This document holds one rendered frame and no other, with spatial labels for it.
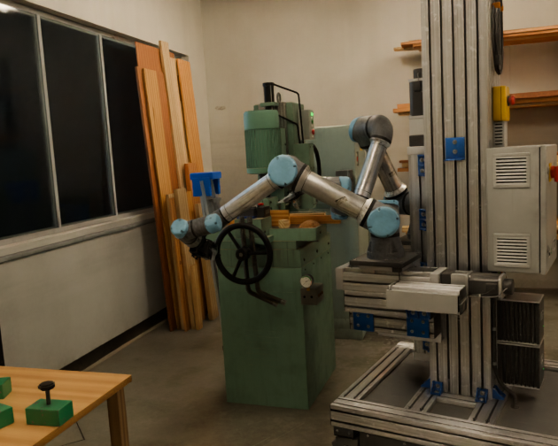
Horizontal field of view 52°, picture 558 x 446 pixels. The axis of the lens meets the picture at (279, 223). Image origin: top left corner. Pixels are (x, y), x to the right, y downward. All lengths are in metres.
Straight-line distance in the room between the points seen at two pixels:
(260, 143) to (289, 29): 2.68
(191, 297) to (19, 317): 1.42
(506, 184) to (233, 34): 3.74
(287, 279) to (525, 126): 2.95
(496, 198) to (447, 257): 0.31
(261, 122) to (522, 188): 1.24
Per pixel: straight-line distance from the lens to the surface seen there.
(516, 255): 2.32
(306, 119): 3.13
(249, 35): 5.51
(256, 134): 2.84
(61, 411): 1.82
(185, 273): 4.28
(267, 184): 2.35
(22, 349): 3.37
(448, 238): 2.41
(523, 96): 4.64
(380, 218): 2.14
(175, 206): 4.23
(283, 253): 2.76
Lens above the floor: 1.26
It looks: 7 degrees down
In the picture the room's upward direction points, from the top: 3 degrees counter-clockwise
